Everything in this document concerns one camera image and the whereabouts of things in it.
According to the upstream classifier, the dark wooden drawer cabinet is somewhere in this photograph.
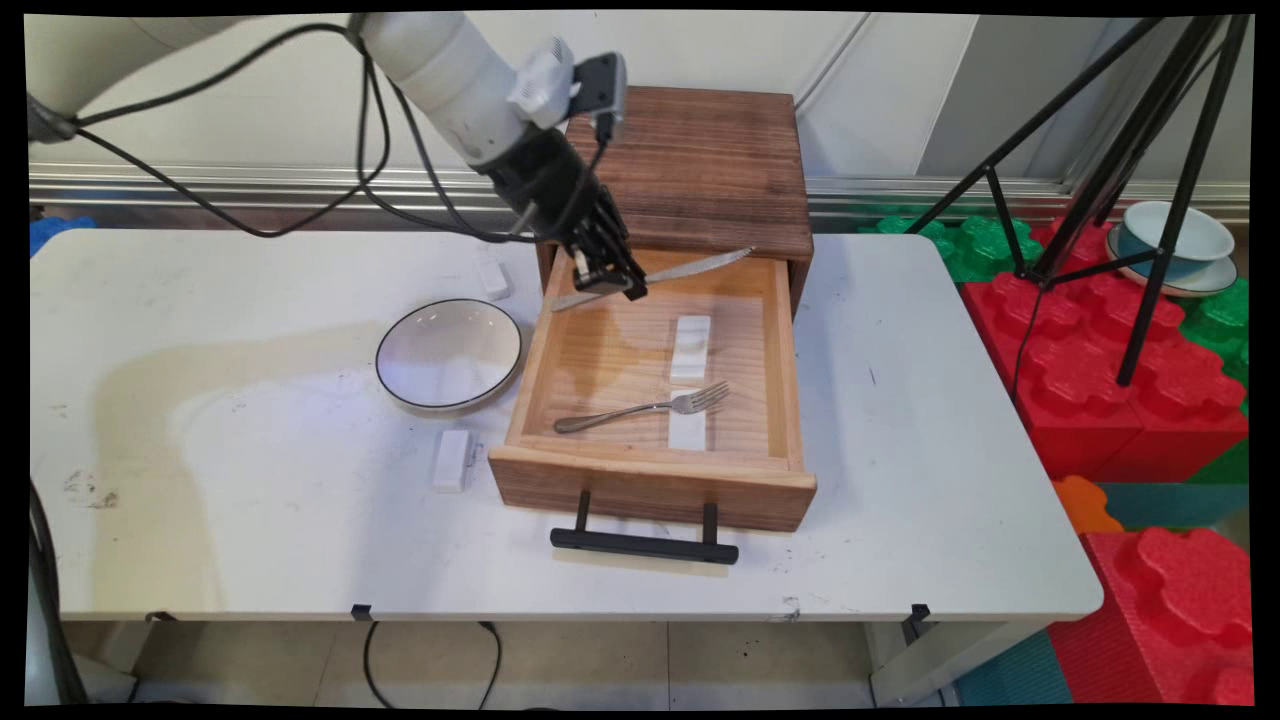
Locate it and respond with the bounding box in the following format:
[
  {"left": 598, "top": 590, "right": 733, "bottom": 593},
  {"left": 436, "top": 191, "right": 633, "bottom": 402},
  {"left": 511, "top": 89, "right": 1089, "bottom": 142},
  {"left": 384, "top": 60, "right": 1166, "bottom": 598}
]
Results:
[{"left": 535, "top": 85, "right": 816, "bottom": 317}]

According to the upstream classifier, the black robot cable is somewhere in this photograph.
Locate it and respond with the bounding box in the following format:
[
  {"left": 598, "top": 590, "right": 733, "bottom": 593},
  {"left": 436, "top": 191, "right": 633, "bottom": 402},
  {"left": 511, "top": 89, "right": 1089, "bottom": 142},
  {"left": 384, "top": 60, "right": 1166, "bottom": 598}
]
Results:
[{"left": 30, "top": 22, "right": 613, "bottom": 247}]

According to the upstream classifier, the teal foam mat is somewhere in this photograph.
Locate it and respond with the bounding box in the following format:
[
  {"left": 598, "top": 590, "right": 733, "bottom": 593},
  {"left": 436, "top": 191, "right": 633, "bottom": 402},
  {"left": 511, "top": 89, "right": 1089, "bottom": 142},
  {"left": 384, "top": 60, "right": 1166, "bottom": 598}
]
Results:
[{"left": 1098, "top": 482, "right": 1251, "bottom": 532}]

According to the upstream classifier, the blue saucer plate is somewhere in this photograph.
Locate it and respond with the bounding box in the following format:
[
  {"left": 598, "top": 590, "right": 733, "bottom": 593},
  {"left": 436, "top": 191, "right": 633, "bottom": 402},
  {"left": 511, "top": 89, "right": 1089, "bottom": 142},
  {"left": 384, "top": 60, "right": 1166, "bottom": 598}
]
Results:
[{"left": 1104, "top": 224, "right": 1241, "bottom": 300}]

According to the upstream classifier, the light blue bowl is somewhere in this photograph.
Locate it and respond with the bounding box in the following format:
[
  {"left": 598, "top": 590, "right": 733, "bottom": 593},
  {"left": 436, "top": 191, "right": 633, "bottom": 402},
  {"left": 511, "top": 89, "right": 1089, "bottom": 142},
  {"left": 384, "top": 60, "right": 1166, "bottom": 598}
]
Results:
[{"left": 1117, "top": 200, "right": 1237, "bottom": 282}]

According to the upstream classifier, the white table leg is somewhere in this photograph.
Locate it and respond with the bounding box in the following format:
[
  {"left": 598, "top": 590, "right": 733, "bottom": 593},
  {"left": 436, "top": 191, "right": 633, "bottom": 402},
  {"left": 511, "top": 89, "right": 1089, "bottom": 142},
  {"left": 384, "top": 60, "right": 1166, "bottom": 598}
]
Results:
[{"left": 864, "top": 620, "right": 1043, "bottom": 708}]

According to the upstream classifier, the large red foam block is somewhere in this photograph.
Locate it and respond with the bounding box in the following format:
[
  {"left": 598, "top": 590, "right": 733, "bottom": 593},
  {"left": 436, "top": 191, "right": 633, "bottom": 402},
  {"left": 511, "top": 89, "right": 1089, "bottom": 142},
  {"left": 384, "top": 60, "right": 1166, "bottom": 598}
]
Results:
[{"left": 958, "top": 214, "right": 1250, "bottom": 484}]

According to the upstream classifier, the black drawer handle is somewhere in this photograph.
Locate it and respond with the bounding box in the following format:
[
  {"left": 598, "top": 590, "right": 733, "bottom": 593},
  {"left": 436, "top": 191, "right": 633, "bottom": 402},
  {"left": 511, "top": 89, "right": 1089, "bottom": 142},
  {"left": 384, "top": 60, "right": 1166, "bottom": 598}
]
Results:
[{"left": 550, "top": 489, "right": 741, "bottom": 567}]

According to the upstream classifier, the black hanging cable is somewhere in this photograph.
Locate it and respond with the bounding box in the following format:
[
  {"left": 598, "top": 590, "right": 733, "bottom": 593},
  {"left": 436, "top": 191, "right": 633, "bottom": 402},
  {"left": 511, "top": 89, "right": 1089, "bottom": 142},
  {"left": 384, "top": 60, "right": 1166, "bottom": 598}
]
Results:
[{"left": 27, "top": 484, "right": 91, "bottom": 707}]

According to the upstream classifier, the white bowl with black rim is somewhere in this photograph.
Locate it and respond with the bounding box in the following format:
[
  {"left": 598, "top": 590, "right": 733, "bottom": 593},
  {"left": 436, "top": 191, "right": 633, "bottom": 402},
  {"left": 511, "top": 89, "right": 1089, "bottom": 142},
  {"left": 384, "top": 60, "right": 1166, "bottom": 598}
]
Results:
[{"left": 376, "top": 298, "right": 524, "bottom": 412}]

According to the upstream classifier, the light wooden drawer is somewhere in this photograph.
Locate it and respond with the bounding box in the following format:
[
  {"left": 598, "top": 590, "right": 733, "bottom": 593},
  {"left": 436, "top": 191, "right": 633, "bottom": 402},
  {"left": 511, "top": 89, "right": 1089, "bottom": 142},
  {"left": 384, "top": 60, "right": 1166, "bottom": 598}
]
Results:
[{"left": 488, "top": 245, "right": 819, "bottom": 534}]

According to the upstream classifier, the metal wall rail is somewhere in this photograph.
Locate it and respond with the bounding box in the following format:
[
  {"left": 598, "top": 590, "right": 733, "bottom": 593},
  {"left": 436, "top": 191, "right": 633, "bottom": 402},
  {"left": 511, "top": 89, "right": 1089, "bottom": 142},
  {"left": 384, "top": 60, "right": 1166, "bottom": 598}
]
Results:
[{"left": 29, "top": 163, "right": 1251, "bottom": 233}]

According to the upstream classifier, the silver fork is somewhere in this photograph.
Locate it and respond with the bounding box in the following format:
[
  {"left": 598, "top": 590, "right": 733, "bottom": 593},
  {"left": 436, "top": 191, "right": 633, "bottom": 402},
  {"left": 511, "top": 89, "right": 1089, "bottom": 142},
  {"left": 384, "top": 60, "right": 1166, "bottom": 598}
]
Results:
[{"left": 554, "top": 380, "right": 732, "bottom": 435}]

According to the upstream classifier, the black tripod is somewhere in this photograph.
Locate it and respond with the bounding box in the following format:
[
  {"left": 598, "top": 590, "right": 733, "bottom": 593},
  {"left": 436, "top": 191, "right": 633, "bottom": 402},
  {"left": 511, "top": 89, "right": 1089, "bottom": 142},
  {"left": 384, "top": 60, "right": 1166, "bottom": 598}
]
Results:
[{"left": 905, "top": 14, "right": 1257, "bottom": 389}]

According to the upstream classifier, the black cable under table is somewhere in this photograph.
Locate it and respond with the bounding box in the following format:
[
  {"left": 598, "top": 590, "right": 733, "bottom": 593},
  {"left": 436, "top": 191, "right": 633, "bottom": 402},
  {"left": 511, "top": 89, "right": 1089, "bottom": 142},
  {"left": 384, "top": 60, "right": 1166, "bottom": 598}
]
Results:
[{"left": 361, "top": 620, "right": 503, "bottom": 712}]

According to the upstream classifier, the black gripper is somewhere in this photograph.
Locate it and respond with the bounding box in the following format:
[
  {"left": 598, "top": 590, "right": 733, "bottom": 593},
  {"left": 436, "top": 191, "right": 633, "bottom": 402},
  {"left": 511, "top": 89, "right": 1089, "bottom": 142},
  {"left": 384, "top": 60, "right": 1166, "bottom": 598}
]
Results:
[{"left": 479, "top": 127, "right": 649, "bottom": 303}]

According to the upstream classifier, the orange foam piece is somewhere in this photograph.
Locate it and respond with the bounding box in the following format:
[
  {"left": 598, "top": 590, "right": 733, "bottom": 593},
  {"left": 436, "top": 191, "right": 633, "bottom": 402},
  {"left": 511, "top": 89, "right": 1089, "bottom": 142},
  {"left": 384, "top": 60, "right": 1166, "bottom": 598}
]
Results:
[{"left": 1051, "top": 475, "right": 1127, "bottom": 537}]

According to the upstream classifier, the silver table knife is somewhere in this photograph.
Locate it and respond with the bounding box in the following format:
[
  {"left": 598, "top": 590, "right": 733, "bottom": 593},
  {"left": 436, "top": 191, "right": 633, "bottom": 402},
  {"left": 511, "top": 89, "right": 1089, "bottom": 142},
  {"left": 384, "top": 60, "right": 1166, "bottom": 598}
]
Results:
[{"left": 549, "top": 246, "right": 757, "bottom": 314}]

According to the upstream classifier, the green foam block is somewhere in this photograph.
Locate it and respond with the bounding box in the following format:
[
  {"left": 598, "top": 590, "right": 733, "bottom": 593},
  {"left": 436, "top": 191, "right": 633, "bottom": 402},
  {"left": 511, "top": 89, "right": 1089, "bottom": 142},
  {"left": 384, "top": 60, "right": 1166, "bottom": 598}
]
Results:
[
  {"left": 1178, "top": 278, "right": 1252, "bottom": 393},
  {"left": 860, "top": 204, "right": 1047, "bottom": 286}
]

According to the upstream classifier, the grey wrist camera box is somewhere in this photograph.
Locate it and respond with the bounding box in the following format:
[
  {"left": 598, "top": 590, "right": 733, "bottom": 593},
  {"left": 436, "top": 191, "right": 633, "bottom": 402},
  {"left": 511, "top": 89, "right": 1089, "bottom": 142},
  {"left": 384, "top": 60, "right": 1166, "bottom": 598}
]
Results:
[{"left": 572, "top": 52, "right": 630, "bottom": 142}]

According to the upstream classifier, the blue object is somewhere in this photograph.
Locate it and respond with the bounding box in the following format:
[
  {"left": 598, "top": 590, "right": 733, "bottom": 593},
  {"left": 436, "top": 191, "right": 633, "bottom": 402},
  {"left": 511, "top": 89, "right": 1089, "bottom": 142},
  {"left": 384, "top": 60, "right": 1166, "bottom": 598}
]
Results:
[{"left": 29, "top": 214, "right": 99, "bottom": 259}]

